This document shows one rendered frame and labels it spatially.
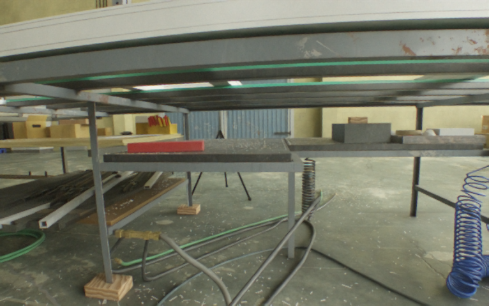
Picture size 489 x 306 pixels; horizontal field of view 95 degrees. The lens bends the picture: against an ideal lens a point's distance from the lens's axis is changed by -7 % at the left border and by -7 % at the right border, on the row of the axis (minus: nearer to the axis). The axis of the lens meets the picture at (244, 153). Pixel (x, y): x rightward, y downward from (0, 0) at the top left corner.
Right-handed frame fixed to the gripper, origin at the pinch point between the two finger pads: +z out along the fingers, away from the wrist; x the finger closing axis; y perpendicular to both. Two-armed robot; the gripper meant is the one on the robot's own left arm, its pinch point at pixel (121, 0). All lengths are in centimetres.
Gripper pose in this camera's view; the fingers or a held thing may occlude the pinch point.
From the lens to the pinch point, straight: 62.9
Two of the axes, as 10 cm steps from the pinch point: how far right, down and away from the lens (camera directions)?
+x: -1.5, 1.2, -9.8
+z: 0.2, 9.9, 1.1
